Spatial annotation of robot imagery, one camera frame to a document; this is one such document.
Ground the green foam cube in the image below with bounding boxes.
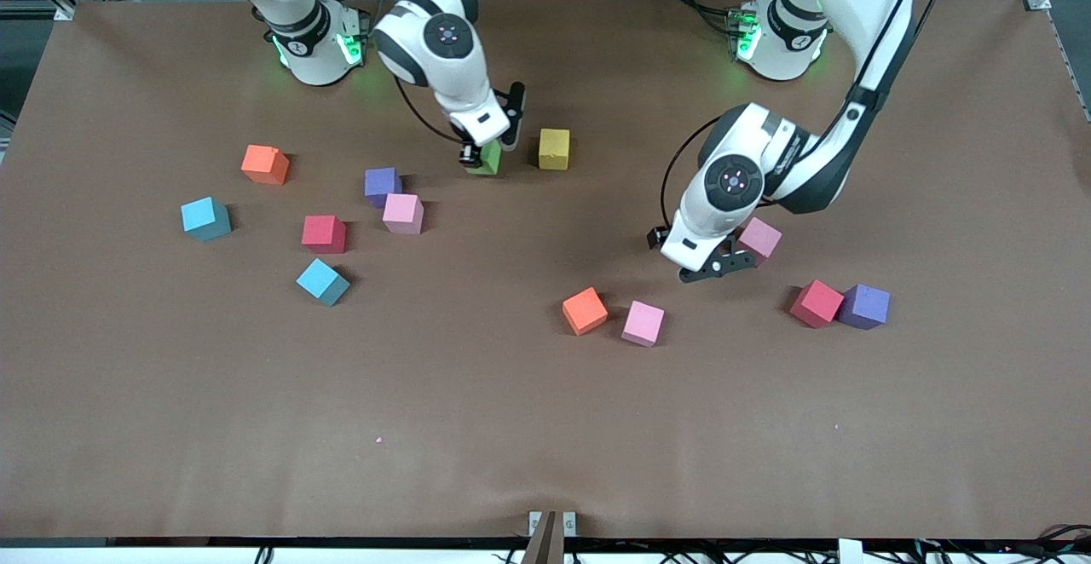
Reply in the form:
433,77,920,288
467,140,504,176

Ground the yellow foam cube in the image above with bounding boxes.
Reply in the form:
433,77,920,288
539,128,571,171

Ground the pink foam cube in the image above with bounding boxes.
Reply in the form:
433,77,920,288
382,193,424,235
621,301,666,348
737,217,783,268

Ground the blue-violet foam cube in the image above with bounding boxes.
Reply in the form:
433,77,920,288
364,167,403,209
838,284,892,331

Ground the orange foam cube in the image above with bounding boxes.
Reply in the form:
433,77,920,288
240,145,291,186
562,287,609,337

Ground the cyan foam cube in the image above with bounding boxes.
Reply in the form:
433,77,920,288
181,197,233,242
296,258,351,307

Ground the red foam cube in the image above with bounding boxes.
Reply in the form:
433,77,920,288
789,279,845,329
301,215,348,255

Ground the brown table cover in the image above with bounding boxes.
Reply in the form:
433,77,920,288
0,0,1091,548

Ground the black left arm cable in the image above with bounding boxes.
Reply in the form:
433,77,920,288
660,115,725,228

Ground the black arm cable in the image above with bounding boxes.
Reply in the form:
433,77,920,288
660,115,725,228
392,74,465,146

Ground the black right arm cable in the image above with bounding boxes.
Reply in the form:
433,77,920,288
392,74,465,146

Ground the metal mount with brown post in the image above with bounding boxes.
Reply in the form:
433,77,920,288
522,509,578,564

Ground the black cable bundle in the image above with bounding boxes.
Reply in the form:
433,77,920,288
1006,523,1091,564

